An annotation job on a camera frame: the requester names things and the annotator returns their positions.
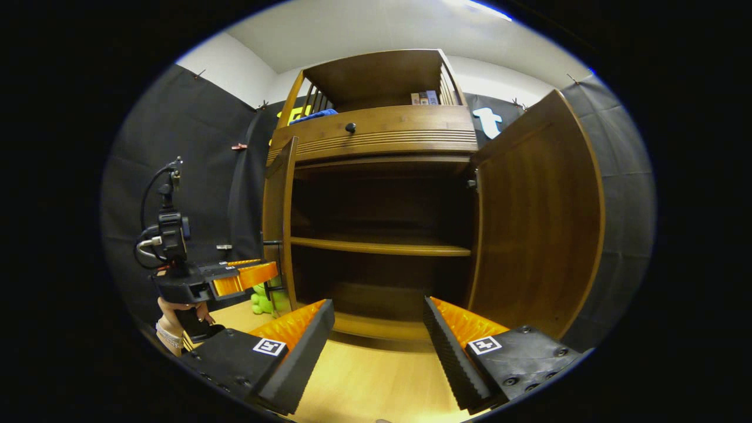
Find wooden cabinet drawer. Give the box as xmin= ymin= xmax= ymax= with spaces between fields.
xmin=267 ymin=105 xmax=479 ymax=165

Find large ceiling light panel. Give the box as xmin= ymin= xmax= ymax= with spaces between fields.
xmin=464 ymin=0 xmax=513 ymax=22

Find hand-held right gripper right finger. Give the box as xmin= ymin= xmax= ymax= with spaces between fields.
xmin=423 ymin=297 xmax=588 ymax=412

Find wooden inner cabinet shelf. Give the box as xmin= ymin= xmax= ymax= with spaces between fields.
xmin=291 ymin=236 xmax=472 ymax=257

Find black backdrop cloth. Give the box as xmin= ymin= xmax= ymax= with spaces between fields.
xmin=100 ymin=63 xmax=657 ymax=353

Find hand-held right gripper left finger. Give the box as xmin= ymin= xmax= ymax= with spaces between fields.
xmin=179 ymin=298 xmax=335 ymax=415

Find wooden cabinet door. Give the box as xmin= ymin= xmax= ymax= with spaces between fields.
xmin=261 ymin=136 xmax=298 ymax=311
xmin=467 ymin=89 xmax=606 ymax=340

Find wooden double-door shoe cabinet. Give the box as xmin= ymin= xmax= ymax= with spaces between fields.
xmin=261 ymin=49 xmax=606 ymax=353

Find blue cloth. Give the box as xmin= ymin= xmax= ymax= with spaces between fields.
xmin=289 ymin=109 xmax=339 ymax=124

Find white bead bracelet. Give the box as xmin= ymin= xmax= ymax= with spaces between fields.
xmin=156 ymin=320 xmax=184 ymax=349

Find green plush toy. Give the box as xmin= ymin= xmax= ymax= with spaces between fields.
xmin=251 ymin=276 xmax=291 ymax=316

